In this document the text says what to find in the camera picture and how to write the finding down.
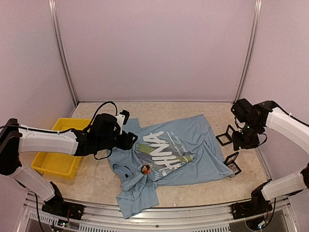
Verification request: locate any black open display case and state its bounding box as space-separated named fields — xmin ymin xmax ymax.
xmin=215 ymin=124 xmax=235 ymax=146

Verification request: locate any light blue printed t-shirt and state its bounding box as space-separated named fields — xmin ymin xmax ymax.
xmin=108 ymin=115 xmax=233 ymax=218

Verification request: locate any aluminium corner post left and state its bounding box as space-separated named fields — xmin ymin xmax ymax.
xmin=48 ymin=0 xmax=79 ymax=107

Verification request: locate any yellow plastic bin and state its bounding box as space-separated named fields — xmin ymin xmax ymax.
xmin=31 ymin=118 xmax=90 ymax=180

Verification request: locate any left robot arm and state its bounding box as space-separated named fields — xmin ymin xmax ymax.
xmin=0 ymin=110 xmax=138 ymax=220

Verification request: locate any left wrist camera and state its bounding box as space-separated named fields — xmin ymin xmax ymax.
xmin=115 ymin=110 xmax=130 ymax=127

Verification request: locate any black display case with brooch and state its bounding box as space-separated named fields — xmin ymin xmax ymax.
xmin=224 ymin=152 xmax=242 ymax=175

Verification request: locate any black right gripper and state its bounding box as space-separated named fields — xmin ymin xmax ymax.
xmin=232 ymin=119 xmax=263 ymax=150

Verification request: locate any aluminium table front rail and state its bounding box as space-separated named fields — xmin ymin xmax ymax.
xmin=14 ymin=190 xmax=300 ymax=232

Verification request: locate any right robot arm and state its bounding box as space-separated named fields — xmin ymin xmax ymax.
xmin=231 ymin=99 xmax=309 ymax=219

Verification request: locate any aluminium corner post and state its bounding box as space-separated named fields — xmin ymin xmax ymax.
xmin=48 ymin=0 xmax=79 ymax=107
xmin=233 ymin=0 xmax=263 ymax=103

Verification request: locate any aluminium corner post right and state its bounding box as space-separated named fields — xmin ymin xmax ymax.
xmin=233 ymin=0 xmax=263 ymax=103

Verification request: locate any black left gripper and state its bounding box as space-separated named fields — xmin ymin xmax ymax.
xmin=98 ymin=130 xmax=138 ymax=151

